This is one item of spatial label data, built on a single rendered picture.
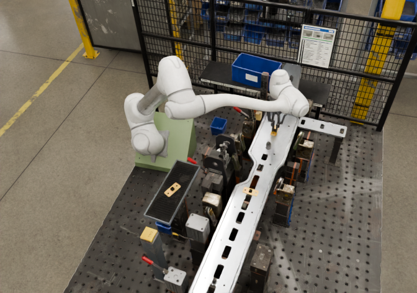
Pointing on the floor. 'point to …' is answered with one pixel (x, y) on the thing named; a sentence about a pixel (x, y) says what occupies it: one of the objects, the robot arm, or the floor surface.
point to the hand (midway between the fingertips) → (275, 126)
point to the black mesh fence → (269, 43)
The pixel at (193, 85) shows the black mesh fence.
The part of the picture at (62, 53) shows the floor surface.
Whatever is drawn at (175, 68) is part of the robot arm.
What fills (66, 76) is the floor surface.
